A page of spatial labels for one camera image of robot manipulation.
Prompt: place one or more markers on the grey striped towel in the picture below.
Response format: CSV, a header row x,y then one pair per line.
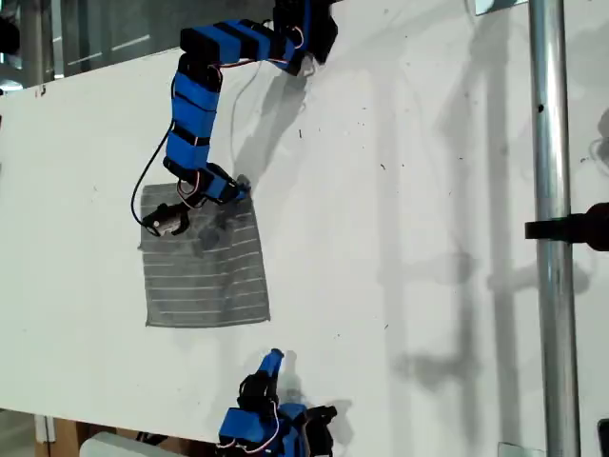
x,y
228,285

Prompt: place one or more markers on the white plastic box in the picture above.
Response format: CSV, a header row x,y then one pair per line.
x,y
114,447

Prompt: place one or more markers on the wooden table leg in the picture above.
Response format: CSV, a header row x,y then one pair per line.
x,y
64,438

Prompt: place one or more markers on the black round object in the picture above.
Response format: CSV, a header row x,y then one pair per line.
x,y
7,35

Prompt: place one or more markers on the black clamp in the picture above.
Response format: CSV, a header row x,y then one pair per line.
x,y
571,231

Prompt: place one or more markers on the black box at table edge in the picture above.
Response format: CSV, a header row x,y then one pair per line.
x,y
604,438

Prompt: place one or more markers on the black camera stalk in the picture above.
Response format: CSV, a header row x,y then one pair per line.
x,y
180,209

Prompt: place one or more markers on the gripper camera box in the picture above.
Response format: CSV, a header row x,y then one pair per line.
x,y
323,423
162,224

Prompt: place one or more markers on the steel post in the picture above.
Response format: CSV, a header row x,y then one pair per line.
x,y
554,285

